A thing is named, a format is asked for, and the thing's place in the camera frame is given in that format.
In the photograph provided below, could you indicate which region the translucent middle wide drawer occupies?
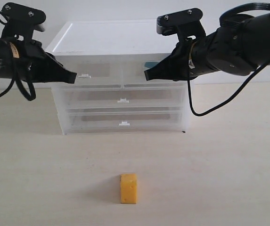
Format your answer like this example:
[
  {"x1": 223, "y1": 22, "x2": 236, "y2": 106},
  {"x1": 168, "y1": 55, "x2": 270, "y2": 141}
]
[{"x1": 63, "y1": 89, "x2": 185, "y2": 109}]

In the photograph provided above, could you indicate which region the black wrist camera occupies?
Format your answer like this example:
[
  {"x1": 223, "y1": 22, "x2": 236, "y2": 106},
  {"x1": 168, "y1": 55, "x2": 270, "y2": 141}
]
[
  {"x1": 0, "y1": 2, "x2": 47, "y2": 42},
  {"x1": 156, "y1": 8, "x2": 206, "y2": 41}
]

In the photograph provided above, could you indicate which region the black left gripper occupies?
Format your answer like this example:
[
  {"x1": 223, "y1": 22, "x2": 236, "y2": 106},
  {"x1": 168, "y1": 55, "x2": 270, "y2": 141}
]
[{"x1": 0, "y1": 39, "x2": 77, "y2": 84}]

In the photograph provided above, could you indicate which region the yellow cheese block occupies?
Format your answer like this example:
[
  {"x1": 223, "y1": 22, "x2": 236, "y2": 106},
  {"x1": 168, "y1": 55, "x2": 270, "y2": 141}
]
[{"x1": 120, "y1": 173, "x2": 138, "y2": 204}]

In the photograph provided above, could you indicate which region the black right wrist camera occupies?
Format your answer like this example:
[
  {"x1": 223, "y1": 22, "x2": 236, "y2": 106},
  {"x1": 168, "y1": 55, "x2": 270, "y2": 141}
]
[{"x1": 156, "y1": 8, "x2": 206, "y2": 41}]

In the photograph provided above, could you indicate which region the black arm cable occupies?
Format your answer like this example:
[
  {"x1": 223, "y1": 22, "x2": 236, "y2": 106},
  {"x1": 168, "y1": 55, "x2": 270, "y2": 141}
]
[
  {"x1": 186, "y1": 2, "x2": 270, "y2": 117},
  {"x1": 0, "y1": 56, "x2": 37, "y2": 102}
]

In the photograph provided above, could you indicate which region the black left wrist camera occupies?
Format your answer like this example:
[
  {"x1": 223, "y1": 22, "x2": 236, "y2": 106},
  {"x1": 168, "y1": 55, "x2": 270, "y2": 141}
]
[{"x1": 0, "y1": 2, "x2": 47, "y2": 42}]

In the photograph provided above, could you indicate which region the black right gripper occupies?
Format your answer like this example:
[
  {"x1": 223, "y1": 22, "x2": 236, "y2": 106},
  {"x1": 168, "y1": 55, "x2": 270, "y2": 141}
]
[{"x1": 144, "y1": 39, "x2": 196, "y2": 81}]

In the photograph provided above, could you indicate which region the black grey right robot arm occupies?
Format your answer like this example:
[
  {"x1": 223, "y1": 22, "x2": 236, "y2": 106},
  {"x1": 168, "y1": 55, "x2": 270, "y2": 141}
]
[{"x1": 145, "y1": 2, "x2": 270, "y2": 81}]

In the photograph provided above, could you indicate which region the white plastic drawer cabinet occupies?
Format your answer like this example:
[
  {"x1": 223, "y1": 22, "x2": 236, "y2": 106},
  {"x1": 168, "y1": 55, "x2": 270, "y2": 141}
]
[{"x1": 46, "y1": 20, "x2": 190, "y2": 135}]

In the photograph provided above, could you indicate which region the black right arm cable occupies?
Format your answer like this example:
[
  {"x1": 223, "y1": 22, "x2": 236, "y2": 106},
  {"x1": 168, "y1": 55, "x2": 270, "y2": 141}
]
[{"x1": 186, "y1": 2, "x2": 270, "y2": 117}]

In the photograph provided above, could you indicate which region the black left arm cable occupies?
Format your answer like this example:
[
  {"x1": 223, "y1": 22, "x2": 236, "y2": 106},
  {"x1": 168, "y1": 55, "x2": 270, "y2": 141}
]
[{"x1": 0, "y1": 56, "x2": 37, "y2": 102}]

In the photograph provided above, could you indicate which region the translucent bottom wide drawer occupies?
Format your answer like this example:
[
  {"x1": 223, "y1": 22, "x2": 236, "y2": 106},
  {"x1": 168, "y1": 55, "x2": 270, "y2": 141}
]
[{"x1": 68, "y1": 109, "x2": 182, "y2": 130}]

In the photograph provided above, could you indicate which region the translucent wide drawer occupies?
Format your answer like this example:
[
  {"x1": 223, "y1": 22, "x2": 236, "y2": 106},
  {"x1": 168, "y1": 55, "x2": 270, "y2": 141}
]
[
  {"x1": 68, "y1": 109, "x2": 182, "y2": 130},
  {"x1": 63, "y1": 89, "x2": 185, "y2": 109}
]

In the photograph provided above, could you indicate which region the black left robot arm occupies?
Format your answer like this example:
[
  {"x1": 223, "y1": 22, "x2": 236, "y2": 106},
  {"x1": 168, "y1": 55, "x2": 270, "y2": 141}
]
[{"x1": 0, "y1": 38, "x2": 77, "y2": 84}]

